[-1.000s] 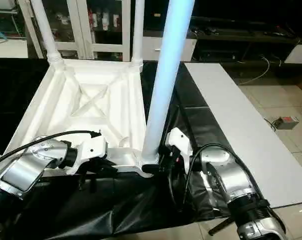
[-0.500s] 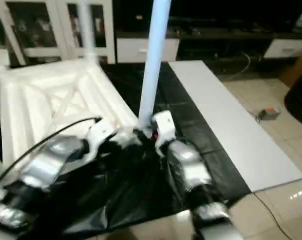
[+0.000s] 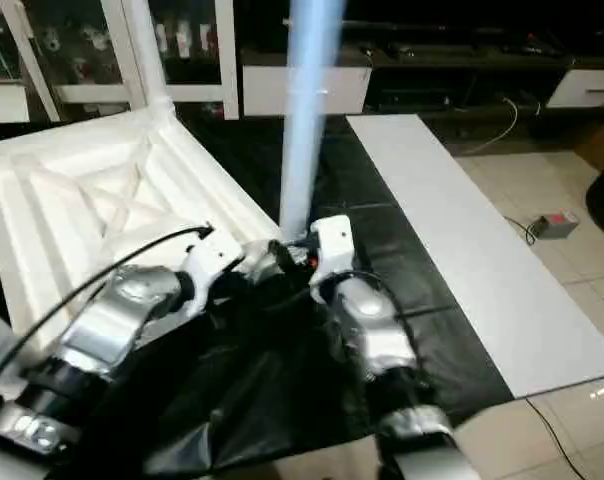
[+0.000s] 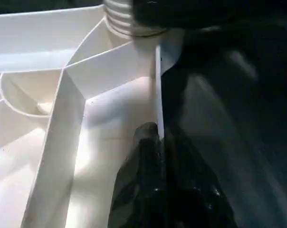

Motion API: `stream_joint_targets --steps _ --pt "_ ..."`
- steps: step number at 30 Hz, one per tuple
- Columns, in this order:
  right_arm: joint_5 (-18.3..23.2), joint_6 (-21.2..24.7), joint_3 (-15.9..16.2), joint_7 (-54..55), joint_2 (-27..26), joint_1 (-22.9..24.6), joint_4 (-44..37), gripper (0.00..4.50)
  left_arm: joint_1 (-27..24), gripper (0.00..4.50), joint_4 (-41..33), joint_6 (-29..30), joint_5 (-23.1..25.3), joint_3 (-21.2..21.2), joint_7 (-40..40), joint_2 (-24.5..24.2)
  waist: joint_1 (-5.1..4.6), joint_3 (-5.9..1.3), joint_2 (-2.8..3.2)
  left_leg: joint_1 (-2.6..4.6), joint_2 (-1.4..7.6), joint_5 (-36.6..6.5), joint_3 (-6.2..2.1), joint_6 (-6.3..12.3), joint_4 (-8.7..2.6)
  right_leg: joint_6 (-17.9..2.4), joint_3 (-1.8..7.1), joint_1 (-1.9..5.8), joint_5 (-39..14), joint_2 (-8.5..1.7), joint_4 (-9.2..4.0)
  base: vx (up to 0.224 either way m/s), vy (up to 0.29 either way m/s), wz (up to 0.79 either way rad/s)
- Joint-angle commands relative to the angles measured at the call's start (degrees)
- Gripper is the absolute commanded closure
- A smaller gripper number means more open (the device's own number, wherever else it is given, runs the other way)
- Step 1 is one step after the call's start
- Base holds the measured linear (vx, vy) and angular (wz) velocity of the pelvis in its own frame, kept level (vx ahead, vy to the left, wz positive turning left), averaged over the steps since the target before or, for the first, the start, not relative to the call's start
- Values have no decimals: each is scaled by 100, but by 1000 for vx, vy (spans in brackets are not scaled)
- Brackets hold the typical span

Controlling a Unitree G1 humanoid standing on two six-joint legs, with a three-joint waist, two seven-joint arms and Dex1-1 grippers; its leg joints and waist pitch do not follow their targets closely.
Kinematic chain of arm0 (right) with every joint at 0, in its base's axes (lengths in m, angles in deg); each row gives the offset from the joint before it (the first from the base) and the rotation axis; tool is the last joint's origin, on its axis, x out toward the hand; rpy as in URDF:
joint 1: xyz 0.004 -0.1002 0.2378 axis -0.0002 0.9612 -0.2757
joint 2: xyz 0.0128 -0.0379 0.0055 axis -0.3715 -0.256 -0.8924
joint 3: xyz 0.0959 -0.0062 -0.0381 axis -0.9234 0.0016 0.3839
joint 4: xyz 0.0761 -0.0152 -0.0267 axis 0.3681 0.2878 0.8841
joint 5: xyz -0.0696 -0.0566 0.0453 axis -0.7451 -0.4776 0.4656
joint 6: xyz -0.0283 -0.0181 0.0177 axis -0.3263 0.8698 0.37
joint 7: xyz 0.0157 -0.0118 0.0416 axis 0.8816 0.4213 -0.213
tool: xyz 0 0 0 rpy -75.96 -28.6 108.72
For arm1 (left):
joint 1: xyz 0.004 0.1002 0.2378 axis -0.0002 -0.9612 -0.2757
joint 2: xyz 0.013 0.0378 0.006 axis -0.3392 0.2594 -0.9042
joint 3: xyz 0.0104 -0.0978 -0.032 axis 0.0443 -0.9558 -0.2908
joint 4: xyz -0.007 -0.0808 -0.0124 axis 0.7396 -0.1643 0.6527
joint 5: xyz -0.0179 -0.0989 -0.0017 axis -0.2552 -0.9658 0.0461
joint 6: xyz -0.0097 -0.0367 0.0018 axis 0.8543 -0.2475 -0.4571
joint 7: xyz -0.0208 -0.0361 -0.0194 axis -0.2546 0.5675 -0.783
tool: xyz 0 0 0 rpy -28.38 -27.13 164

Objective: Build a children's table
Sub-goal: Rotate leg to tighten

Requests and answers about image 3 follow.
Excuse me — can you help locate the thin black floor cable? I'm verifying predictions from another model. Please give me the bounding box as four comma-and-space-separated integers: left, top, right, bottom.
525, 398, 585, 480

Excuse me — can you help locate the white glass door cabinet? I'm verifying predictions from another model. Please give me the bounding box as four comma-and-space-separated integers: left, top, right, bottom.
0, 0, 241, 123

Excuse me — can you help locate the white drawer unit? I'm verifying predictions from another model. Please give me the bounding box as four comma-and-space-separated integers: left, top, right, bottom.
545, 68, 604, 110
242, 64, 373, 117

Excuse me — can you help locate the white plastic table top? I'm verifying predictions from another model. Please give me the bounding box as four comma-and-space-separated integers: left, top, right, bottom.
0, 98, 288, 346

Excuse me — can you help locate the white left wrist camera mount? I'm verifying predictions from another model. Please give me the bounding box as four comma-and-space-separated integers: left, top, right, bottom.
180, 234, 247, 303

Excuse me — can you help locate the white side board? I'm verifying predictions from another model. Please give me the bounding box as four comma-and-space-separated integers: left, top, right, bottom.
346, 114, 604, 401

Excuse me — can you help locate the black plastic mat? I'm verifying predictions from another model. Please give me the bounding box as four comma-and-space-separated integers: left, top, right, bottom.
0, 112, 518, 480

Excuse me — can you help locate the brown cardboard box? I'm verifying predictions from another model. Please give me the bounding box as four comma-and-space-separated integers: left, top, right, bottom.
572, 112, 604, 173

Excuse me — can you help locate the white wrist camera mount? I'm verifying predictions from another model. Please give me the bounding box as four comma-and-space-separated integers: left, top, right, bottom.
180, 234, 247, 303
309, 214, 356, 278

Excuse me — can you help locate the small red floor object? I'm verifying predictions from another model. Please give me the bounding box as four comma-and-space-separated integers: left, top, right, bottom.
535, 211, 581, 240

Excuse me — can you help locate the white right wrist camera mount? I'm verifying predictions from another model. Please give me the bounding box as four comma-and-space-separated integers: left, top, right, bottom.
309, 214, 356, 278

